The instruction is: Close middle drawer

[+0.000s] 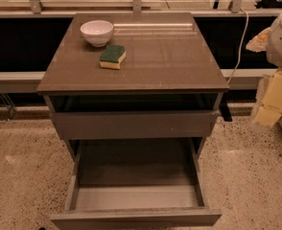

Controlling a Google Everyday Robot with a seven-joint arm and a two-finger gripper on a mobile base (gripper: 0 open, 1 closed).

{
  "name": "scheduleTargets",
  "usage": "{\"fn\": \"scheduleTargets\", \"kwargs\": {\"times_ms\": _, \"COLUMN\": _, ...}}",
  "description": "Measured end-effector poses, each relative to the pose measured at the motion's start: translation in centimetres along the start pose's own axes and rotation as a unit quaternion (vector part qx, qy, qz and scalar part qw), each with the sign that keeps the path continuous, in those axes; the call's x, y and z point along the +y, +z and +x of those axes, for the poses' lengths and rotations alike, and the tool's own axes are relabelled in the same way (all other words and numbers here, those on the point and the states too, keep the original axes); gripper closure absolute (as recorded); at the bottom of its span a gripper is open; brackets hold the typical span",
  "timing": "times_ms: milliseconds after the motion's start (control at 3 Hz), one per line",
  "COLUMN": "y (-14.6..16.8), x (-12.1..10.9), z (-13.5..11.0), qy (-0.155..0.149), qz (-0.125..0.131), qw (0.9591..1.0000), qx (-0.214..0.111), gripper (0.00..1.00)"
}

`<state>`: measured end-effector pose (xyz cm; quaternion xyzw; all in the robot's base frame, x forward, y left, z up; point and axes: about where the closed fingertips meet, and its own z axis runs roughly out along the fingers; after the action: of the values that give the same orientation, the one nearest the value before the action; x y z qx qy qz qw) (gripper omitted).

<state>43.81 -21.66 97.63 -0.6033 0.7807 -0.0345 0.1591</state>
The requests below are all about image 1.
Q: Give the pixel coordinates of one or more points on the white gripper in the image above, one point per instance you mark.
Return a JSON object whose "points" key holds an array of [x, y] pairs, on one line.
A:
{"points": [[269, 89]]}

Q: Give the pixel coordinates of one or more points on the grey drawer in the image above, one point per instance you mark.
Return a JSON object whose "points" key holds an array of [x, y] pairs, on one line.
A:
{"points": [[141, 183], [133, 116]]}

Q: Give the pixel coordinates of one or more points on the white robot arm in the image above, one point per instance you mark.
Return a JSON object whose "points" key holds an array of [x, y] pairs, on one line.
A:
{"points": [[269, 40]]}

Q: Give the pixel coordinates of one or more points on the grey top drawer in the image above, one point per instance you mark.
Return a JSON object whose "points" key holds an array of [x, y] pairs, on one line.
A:
{"points": [[133, 116]]}

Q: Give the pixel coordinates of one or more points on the grey drawer cabinet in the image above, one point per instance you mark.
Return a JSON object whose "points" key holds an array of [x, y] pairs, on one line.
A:
{"points": [[165, 54]]}

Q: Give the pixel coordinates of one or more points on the green yellow sponge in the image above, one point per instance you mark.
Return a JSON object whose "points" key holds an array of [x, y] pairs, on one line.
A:
{"points": [[112, 56]]}

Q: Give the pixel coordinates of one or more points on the white ceramic bowl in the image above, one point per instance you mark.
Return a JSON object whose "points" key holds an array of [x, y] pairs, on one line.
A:
{"points": [[97, 32]]}

